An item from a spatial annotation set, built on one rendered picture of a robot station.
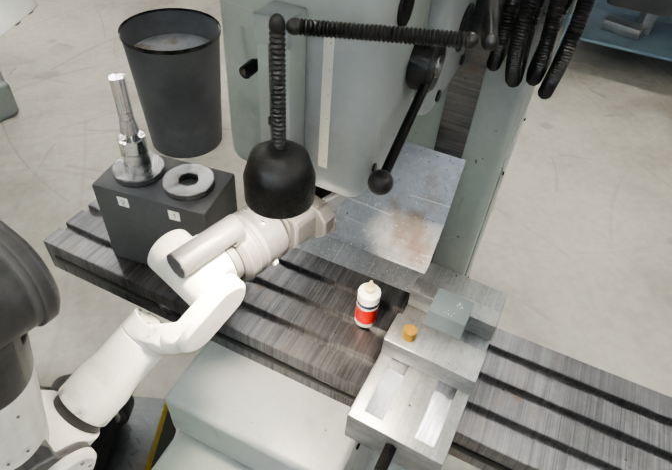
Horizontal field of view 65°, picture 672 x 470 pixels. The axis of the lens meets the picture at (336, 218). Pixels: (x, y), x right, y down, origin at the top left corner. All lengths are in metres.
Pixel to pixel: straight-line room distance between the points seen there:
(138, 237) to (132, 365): 0.41
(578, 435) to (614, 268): 1.82
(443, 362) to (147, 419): 0.93
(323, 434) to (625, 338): 1.73
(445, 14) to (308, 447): 0.70
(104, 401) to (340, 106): 0.44
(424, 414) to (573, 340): 1.59
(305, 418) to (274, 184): 0.57
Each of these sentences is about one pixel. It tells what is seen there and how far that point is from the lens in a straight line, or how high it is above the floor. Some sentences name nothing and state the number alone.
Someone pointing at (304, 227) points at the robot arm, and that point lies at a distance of 0.74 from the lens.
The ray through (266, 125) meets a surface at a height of 1.42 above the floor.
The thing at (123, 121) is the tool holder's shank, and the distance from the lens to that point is 0.96.
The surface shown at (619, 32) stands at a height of 0.25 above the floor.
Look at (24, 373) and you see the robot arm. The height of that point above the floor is 1.33.
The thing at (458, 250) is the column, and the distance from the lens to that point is 1.30.
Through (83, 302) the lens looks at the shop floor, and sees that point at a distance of 2.37.
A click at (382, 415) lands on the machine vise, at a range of 0.83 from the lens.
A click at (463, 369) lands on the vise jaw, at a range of 0.85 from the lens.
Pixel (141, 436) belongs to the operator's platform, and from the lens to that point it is 1.54.
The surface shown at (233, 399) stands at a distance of 1.01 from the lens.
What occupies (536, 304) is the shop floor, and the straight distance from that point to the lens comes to 2.44.
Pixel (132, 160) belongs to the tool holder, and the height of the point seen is 1.18.
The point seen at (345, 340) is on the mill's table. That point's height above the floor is 0.95.
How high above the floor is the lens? 1.76
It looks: 43 degrees down
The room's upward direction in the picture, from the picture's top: 5 degrees clockwise
